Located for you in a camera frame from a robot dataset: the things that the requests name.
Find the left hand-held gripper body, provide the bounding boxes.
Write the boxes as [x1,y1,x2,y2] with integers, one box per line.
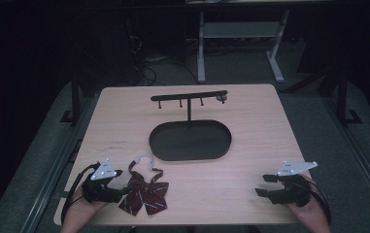
[82,157,124,205]

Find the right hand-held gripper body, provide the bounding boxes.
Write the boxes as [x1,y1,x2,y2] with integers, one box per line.
[270,159,319,209]

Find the dark red striped bow tie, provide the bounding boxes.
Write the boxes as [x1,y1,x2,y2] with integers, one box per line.
[118,152,170,217]

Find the person's right hand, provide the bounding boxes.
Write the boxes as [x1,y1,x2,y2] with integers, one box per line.
[284,193,328,225]

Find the person's left hand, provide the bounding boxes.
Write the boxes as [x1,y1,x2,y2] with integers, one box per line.
[70,185,110,224]

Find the black hook stand with tray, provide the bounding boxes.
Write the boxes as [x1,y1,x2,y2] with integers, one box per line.
[149,89,233,162]

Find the black stand leg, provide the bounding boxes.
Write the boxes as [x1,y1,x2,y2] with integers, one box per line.
[59,69,84,126]
[335,67,364,126]

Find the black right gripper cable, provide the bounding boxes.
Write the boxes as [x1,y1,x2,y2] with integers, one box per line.
[305,178,333,224]

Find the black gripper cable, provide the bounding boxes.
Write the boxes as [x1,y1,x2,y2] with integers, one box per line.
[305,178,333,224]
[60,162,100,225]

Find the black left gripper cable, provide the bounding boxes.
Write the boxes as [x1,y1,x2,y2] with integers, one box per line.
[60,162,100,225]

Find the grey metal floor rail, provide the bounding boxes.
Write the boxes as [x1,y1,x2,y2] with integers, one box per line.
[19,93,104,233]
[320,95,370,215]

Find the black floor cables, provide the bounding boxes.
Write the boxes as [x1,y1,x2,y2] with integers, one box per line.
[126,32,200,87]

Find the white metal table frame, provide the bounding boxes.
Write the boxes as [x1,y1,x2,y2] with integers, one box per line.
[196,9,291,83]

